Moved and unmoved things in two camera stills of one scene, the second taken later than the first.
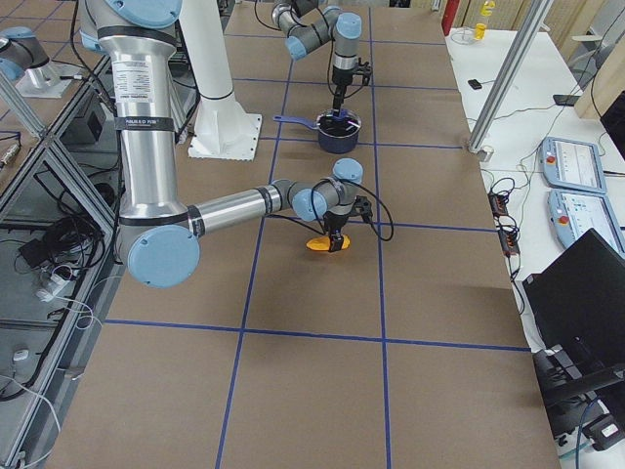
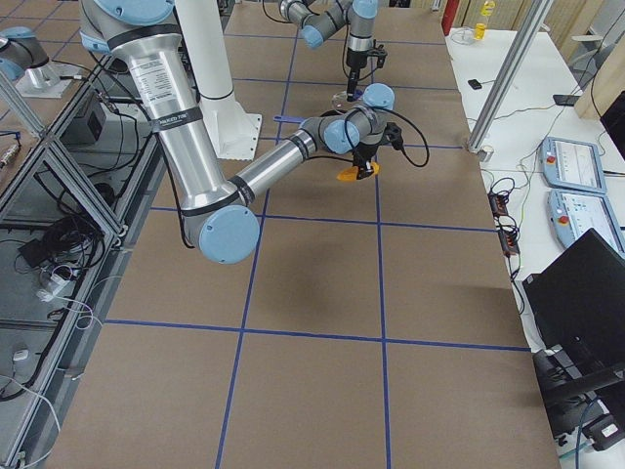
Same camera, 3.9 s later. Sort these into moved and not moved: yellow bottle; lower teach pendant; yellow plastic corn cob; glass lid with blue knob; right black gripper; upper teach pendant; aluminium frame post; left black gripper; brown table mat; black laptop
Moved: yellow plastic corn cob; left black gripper; right black gripper; glass lid with blue knob
Not moved: black laptop; lower teach pendant; upper teach pendant; brown table mat; aluminium frame post; yellow bottle
